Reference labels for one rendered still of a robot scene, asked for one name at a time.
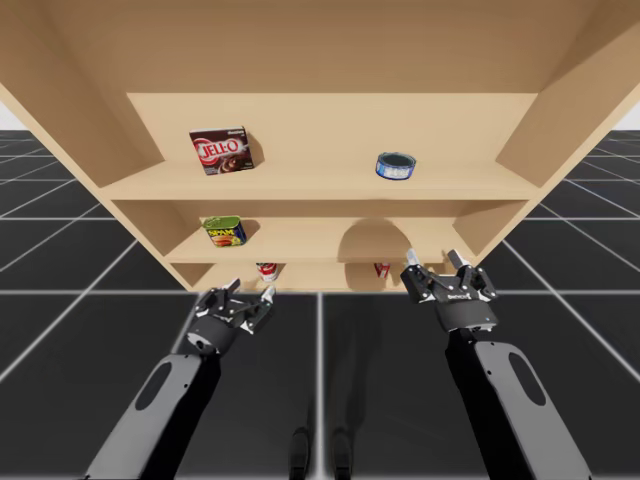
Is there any blue flat can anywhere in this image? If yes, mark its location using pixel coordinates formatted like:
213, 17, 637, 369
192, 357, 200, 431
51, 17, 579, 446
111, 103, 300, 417
375, 152, 417, 182

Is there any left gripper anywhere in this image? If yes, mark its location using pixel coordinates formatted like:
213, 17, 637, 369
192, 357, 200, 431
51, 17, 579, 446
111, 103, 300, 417
185, 278, 278, 357

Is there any pale wooden shelf unit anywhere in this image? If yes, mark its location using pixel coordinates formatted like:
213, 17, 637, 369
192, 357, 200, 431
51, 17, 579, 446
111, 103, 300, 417
0, 0, 640, 294

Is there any green and blue rectangular can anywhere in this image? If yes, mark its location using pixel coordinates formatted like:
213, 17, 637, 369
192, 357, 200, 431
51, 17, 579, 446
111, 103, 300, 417
199, 215, 248, 249

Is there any brown carton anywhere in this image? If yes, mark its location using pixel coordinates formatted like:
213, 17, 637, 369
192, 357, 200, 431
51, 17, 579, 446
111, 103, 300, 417
188, 125, 257, 177

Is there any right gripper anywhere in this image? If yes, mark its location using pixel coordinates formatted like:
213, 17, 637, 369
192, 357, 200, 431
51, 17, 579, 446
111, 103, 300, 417
401, 248, 501, 334

